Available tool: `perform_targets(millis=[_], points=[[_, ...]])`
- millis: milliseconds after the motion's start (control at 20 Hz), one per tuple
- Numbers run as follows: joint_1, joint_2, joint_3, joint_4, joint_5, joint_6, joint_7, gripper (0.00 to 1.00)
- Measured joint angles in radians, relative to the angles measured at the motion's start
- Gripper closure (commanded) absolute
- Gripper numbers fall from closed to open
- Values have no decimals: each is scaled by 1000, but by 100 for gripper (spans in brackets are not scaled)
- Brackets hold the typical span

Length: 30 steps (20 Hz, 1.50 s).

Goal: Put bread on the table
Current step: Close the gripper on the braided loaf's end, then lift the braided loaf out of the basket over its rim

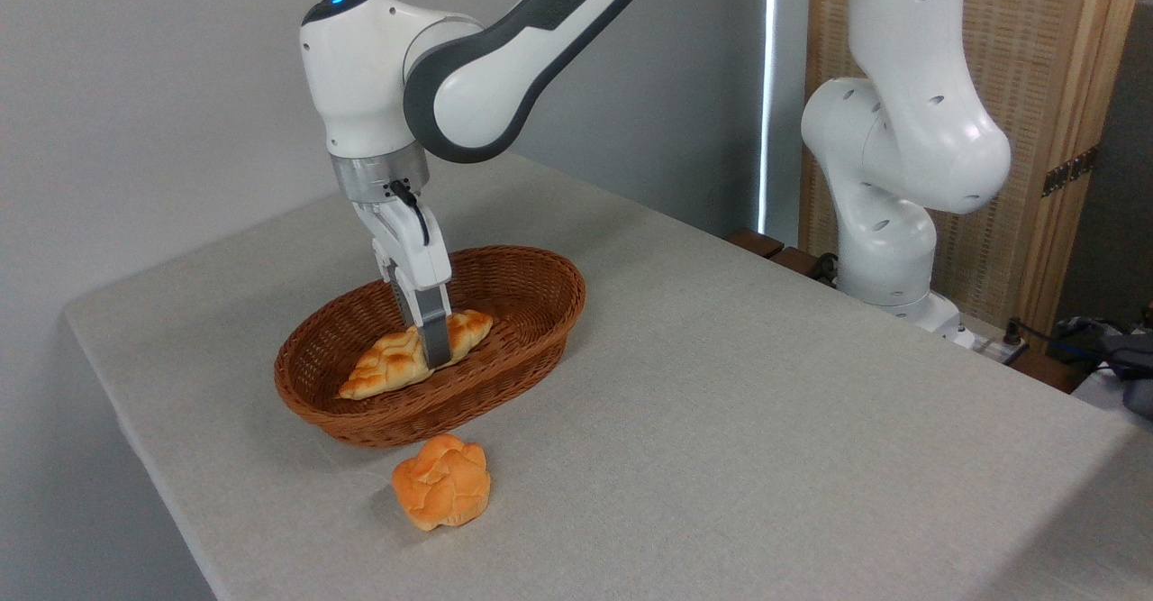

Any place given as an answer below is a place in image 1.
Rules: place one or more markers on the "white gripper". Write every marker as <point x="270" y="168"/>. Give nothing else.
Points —
<point x="410" y="245"/>

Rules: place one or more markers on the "braided bread loaf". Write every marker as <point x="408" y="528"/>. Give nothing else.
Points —
<point x="383" y="367"/>

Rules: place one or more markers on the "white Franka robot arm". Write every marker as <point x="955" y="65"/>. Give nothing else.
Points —
<point x="486" y="87"/>

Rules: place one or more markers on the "round orange bread roll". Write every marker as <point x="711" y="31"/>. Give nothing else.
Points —
<point x="443" y="484"/>

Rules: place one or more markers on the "brown wicker basket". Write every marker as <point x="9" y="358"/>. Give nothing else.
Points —
<point x="405" y="416"/>

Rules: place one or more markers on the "beige tablecloth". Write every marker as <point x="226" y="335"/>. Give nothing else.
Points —
<point x="721" y="448"/>

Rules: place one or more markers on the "white power strip with plug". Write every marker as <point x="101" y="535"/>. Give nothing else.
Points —
<point x="1002" y="349"/>

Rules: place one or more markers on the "metal screen hinge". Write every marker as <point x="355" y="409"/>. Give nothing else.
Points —
<point x="1070" y="171"/>

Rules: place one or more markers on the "dark grey cloth bundle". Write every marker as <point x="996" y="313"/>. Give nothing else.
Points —
<point x="1126" y="358"/>

